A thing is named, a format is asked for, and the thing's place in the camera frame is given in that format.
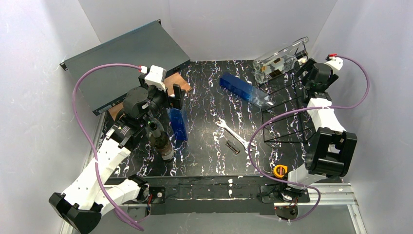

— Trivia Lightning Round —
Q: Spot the clear round glass bottle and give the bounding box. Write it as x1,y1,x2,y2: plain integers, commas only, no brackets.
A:
253,37,309,83

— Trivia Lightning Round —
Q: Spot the clear square labelled bottle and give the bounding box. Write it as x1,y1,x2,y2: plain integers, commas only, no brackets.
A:
253,50,307,84

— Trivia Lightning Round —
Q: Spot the black wire wine rack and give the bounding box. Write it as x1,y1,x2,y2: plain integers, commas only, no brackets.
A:
257,58,314,144

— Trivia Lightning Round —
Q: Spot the blue square bottle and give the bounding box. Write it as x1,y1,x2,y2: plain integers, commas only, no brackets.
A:
220,73,275,109
167,108,188,141

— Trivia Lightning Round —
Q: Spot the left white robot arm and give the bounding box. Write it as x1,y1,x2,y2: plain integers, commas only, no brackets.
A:
49,77,186,234

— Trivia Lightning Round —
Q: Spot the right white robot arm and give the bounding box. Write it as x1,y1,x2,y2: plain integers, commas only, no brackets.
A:
287,55,357,190

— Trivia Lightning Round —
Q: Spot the dark green wine bottle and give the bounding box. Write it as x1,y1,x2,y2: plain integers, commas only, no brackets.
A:
148,118,174,161

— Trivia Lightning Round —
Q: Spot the brown wooden board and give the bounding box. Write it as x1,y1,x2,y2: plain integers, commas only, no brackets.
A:
109,73,191,120

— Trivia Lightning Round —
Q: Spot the grey metal electronics box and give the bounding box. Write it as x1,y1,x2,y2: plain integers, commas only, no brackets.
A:
60,20,190,116

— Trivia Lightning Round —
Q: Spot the silver combination wrench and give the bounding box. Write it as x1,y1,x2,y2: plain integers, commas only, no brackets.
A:
215,118,252,152

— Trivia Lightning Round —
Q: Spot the yellow tape measure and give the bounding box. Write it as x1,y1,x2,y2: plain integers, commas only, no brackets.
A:
273,164,288,179

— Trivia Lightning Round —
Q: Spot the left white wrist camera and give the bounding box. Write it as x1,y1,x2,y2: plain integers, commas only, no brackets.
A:
139,65,166,91

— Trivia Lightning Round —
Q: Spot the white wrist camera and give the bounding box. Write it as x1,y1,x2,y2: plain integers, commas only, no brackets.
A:
324,54,343,74
139,65,166,91

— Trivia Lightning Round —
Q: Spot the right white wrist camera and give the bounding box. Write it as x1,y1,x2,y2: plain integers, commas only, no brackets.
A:
324,54,343,74

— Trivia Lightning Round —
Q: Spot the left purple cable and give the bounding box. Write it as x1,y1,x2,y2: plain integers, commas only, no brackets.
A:
71,63,146,232

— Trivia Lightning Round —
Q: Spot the purple cable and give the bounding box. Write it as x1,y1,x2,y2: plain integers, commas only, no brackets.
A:
247,55,371,222
71,63,146,232

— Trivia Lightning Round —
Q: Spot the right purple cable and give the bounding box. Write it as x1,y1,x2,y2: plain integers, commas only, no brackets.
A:
247,55,371,222

